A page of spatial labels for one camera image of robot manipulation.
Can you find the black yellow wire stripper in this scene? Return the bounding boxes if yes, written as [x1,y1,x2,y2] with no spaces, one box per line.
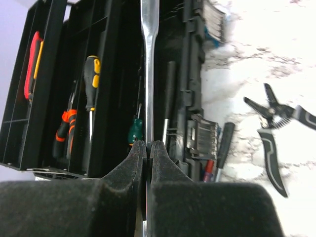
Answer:
[243,83,316,130]

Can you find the steel claw hammer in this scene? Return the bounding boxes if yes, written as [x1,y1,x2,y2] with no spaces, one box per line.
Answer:
[162,61,177,147]

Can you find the orange black pliers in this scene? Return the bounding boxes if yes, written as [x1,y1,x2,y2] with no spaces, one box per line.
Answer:
[52,80,78,158]

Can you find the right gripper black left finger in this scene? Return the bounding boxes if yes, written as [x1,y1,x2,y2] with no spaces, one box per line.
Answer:
[0,141,146,237]

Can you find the green stubby screwdriver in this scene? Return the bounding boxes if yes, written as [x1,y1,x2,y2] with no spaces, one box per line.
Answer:
[128,103,143,146]

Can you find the black plastic toolbox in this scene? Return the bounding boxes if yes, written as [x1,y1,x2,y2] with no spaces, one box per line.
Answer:
[0,0,217,181]

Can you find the yellow utility knife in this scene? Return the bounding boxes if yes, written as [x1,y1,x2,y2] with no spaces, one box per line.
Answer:
[28,40,43,102]

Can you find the ratchet wrench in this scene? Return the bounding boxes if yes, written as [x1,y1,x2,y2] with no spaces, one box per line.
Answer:
[139,0,161,237]

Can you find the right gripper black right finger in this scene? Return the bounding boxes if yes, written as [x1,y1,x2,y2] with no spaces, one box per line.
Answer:
[148,141,283,237]

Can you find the blue clear-handled screwdriver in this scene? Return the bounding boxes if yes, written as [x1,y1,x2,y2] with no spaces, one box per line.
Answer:
[203,160,214,183]

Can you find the black yellow flat screwdriver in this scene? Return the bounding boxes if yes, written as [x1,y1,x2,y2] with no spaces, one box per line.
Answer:
[83,55,101,142]

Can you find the grey black handled tool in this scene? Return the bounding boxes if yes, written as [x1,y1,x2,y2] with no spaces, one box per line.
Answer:
[257,128,288,198]

